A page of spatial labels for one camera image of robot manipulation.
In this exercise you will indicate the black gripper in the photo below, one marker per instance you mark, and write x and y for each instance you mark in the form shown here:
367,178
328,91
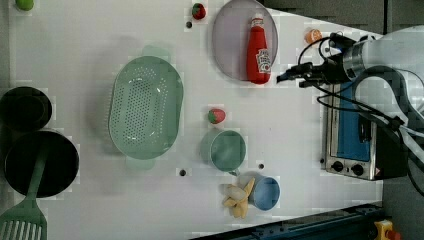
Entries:
331,71

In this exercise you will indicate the red plush ketchup bottle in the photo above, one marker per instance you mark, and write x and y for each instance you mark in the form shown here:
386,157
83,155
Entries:
258,62

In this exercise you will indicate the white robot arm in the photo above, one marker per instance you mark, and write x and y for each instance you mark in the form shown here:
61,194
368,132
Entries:
395,57

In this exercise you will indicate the grey round plate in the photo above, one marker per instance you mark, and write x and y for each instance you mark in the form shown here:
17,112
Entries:
230,34

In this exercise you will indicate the red plush strawberry near plate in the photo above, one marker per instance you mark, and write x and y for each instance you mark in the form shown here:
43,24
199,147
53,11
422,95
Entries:
198,11

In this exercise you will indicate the plush orange slice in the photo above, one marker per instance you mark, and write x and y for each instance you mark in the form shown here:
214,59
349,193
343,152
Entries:
312,36

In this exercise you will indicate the silver toaster oven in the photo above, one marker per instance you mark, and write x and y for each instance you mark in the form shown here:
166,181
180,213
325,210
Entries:
357,147

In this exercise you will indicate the red plush strawberry centre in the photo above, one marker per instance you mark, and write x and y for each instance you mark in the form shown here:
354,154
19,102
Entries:
216,116

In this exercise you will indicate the green mug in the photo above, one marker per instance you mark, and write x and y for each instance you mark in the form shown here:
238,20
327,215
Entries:
224,149

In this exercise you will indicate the blue mug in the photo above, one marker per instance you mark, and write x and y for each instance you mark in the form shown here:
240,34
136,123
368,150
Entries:
265,192

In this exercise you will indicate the plush peeled banana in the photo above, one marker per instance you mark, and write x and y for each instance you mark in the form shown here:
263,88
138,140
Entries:
237,198

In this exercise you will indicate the green plastic colander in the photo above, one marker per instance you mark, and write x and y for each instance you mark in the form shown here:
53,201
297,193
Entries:
145,108

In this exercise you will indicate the yellow red emergency button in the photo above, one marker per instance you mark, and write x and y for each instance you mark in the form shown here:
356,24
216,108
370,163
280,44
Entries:
385,231

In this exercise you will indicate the small black pot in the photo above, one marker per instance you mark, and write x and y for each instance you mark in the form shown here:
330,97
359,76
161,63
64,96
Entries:
25,109

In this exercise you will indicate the green lime toy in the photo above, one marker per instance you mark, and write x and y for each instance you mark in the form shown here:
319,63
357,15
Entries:
24,5

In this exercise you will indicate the large black pan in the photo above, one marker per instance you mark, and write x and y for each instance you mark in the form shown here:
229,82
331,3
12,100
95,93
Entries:
61,166

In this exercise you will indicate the green slotted spatula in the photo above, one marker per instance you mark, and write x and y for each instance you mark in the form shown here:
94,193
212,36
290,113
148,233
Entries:
25,221

